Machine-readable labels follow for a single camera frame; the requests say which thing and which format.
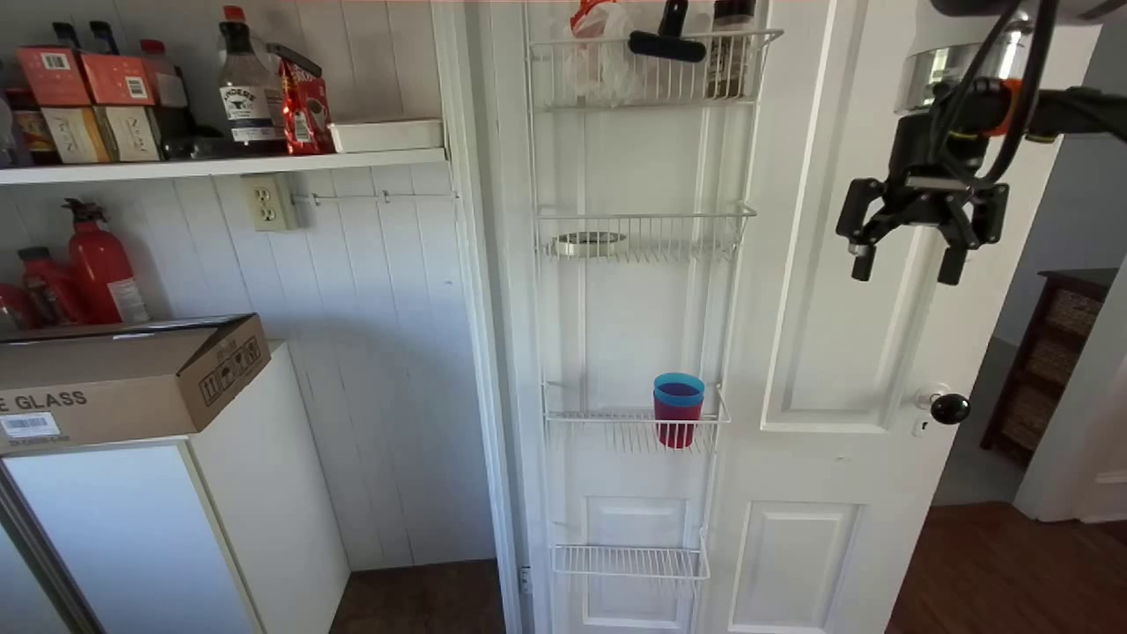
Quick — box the red plastic cup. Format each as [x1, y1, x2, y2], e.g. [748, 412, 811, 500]
[651, 405, 704, 451]

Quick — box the brown cardboard box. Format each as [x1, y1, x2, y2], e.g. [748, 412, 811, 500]
[0, 310, 278, 461]

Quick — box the beige carton box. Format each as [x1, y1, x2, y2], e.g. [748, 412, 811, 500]
[37, 104, 117, 166]
[98, 101, 166, 166]

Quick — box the black round door knob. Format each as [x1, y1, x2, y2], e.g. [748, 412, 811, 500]
[927, 391, 976, 429]

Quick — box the clear bottle with red cap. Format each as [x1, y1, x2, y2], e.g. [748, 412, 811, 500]
[214, 5, 285, 151]

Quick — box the orange velcro cable strap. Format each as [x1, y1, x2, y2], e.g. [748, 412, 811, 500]
[983, 77, 1028, 140]

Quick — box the red snack bag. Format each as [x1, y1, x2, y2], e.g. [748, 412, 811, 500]
[272, 42, 336, 157]

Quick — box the red fire extinguisher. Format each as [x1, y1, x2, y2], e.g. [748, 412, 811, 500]
[60, 193, 150, 328]

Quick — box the white wire door rack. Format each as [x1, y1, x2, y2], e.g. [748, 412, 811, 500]
[522, 0, 785, 634]

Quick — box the black handled squeegee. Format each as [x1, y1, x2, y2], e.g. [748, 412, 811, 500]
[628, 0, 712, 68]

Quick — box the white panel door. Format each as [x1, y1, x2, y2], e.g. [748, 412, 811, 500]
[468, 0, 1106, 634]

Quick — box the white cabinet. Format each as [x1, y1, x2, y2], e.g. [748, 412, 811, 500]
[0, 342, 356, 634]

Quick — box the cream wall outlet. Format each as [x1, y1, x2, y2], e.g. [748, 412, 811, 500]
[241, 174, 298, 234]

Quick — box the orange carton box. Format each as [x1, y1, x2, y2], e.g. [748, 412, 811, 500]
[78, 48, 160, 109]
[10, 46, 95, 114]

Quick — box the small red bottle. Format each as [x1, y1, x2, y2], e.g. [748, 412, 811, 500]
[15, 242, 79, 332]

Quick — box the red and white packet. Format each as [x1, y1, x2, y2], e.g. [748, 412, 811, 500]
[568, 0, 618, 46]

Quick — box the white wall shelf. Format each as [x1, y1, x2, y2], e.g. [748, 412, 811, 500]
[0, 144, 449, 190]

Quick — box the dark wooden dresser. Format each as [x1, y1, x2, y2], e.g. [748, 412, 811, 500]
[979, 268, 1118, 467]

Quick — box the flat white box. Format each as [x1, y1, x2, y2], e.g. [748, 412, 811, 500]
[326, 117, 447, 157]

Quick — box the dark brush in basket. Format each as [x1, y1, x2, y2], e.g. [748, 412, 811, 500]
[709, 0, 755, 101]

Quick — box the blue plastic cup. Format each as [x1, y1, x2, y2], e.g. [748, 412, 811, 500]
[651, 371, 709, 419]

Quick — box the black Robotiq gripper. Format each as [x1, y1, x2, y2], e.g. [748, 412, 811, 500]
[833, 109, 1010, 289]

